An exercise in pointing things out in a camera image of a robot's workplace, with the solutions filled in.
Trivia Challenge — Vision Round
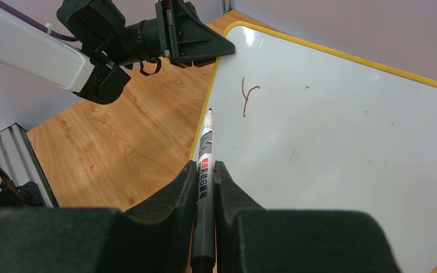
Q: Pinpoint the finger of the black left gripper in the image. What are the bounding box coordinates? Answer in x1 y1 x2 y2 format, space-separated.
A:
171 1 236 68

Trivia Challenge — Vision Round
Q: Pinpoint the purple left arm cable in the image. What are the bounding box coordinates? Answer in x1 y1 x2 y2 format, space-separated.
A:
0 0 80 43

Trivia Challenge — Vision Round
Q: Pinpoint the aluminium corner frame post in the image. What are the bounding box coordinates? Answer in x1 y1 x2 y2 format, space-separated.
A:
219 0 234 14

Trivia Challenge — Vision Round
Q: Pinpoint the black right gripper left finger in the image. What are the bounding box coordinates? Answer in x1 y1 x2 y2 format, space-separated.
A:
0 161 197 272

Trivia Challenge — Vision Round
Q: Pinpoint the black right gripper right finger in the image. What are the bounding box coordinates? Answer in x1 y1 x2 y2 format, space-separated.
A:
213 161 400 272

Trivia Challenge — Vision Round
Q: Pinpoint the white marker pen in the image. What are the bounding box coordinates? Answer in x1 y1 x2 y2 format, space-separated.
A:
190 109 216 272

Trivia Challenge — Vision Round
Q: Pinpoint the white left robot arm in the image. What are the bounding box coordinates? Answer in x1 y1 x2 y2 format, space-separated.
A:
0 1 236 105

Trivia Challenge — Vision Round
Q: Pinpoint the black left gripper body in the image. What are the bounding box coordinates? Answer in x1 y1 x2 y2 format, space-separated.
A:
155 1 178 64

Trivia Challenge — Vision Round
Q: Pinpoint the yellow framed whiteboard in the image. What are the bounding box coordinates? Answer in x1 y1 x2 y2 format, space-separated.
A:
204 21 437 272

